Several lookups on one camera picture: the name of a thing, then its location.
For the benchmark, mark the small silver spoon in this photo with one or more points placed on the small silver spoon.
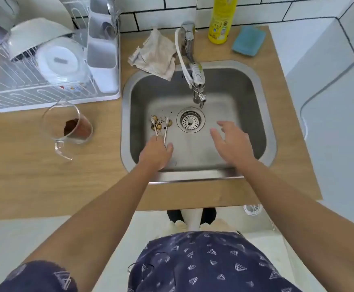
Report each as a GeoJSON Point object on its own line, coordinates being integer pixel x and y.
{"type": "Point", "coordinates": [153, 121]}

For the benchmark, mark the chrome faucet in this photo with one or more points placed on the chrome faucet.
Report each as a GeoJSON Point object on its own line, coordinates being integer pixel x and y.
{"type": "Point", "coordinates": [188, 42]}

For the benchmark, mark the person's right forearm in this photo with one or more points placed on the person's right forearm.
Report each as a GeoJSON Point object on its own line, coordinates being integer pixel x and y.
{"type": "Point", "coordinates": [301, 234]}

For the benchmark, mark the black slipper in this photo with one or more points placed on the black slipper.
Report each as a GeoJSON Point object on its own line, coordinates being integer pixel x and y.
{"type": "Point", "coordinates": [174, 215]}
{"type": "Point", "coordinates": [209, 215]}

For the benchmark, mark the steel sink drain strainer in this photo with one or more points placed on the steel sink drain strainer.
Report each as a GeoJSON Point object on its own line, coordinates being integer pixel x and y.
{"type": "Point", "coordinates": [190, 120]}

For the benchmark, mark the yellow dish soap bottle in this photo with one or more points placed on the yellow dish soap bottle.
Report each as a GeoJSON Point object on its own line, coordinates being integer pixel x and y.
{"type": "Point", "coordinates": [222, 18]}

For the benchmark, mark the stainless steel sink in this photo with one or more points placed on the stainless steel sink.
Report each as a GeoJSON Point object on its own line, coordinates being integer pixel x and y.
{"type": "Point", "coordinates": [240, 97]}

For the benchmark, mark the person's right hand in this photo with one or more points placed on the person's right hand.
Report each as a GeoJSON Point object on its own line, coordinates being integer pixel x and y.
{"type": "Point", "coordinates": [234, 145]}

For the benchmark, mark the white floral print bowl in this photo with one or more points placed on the white floral print bowl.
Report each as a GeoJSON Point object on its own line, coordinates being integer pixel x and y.
{"type": "Point", "coordinates": [58, 60]}

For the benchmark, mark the navy patterned shorts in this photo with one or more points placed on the navy patterned shorts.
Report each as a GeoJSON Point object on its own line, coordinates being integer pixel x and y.
{"type": "Point", "coordinates": [210, 264]}

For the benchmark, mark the steel ladle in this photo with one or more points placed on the steel ladle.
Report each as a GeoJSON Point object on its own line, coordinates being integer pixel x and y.
{"type": "Point", "coordinates": [108, 30]}

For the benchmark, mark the steel fork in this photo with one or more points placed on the steel fork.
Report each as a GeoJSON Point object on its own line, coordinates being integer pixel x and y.
{"type": "Point", "coordinates": [114, 18]}

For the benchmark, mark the white dish rack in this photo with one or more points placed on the white dish rack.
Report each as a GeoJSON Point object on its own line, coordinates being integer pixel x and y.
{"type": "Point", "coordinates": [19, 88]}

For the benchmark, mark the white cutlery holder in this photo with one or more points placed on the white cutlery holder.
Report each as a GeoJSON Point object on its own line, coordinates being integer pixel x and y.
{"type": "Point", "coordinates": [102, 54]}

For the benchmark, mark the person's left forearm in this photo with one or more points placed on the person's left forearm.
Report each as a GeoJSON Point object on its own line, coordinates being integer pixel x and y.
{"type": "Point", "coordinates": [104, 225]}

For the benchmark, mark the clear measuring jug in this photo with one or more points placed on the clear measuring jug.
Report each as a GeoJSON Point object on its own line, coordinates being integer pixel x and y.
{"type": "Point", "coordinates": [55, 118]}

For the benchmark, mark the white plate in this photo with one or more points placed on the white plate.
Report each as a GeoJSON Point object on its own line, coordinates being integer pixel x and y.
{"type": "Point", "coordinates": [43, 9]}

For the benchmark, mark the person's left hand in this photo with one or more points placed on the person's left hand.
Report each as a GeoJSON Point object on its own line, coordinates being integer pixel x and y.
{"type": "Point", "coordinates": [155, 155]}

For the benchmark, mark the brown coffee grounds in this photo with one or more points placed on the brown coffee grounds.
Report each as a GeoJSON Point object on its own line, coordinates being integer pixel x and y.
{"type": "Point", "coordinates": [73, 127]}

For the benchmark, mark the blue sponge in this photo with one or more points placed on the blue sponge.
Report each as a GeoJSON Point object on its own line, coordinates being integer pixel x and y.
{"type": "Point", "coordinates": [248, 41]}

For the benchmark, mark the beige rag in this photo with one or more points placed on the beige rag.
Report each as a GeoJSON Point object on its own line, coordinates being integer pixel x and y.
{"type": "Point", "coordinates": [155, 54]}

